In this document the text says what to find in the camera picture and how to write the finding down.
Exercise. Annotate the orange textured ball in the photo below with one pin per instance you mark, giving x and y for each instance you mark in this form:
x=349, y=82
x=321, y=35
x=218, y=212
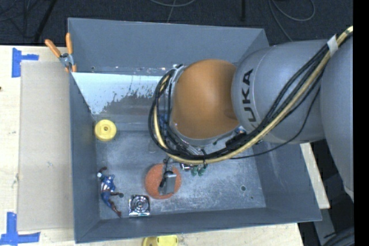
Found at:
x=152, y=181

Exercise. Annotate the silver square packet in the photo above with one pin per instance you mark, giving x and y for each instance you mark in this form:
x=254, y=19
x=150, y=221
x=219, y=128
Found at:
x=139, y=205

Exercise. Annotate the grey metal bin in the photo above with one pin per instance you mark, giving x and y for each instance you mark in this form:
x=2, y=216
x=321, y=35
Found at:
x=219, y=187

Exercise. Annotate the blue and red toy figure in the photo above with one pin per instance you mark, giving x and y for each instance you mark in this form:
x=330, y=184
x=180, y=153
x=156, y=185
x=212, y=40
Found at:
x=107, y=185

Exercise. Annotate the yellow round disc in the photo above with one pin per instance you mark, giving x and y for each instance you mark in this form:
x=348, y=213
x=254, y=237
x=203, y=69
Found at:
x=105, y=130

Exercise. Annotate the pale wood flat board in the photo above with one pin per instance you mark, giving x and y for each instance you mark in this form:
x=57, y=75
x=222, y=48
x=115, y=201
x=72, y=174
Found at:
x=43, y=138

